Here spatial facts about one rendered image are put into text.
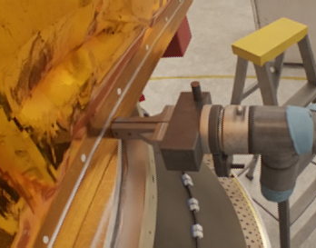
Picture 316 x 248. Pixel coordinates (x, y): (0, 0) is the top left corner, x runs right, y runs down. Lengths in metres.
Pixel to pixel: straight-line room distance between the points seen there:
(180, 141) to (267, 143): 0.13
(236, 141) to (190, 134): 0.07
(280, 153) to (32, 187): 0.35
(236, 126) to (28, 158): 0.29
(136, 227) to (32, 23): 0.34
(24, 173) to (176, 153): 0.24
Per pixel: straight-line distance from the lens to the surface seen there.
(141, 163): 0.59
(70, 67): 0.43
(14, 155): 0.33
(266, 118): 0.48
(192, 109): 0.53
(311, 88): 1.56
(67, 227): 0.47
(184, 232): 0.72
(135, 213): 0.53
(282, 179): 0.55
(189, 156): 0.48
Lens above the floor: 2.12
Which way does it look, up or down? 40 degrees down
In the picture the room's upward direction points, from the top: 16 degrees counter-clockwise
